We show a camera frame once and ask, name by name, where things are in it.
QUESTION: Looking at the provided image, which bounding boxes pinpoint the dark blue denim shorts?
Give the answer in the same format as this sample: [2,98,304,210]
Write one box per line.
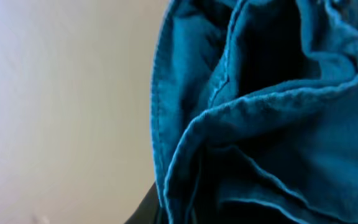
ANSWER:
[150,0,358,223]

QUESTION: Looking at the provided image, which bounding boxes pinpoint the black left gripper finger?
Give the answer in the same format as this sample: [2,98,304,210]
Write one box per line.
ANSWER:
[125,183,167,224]

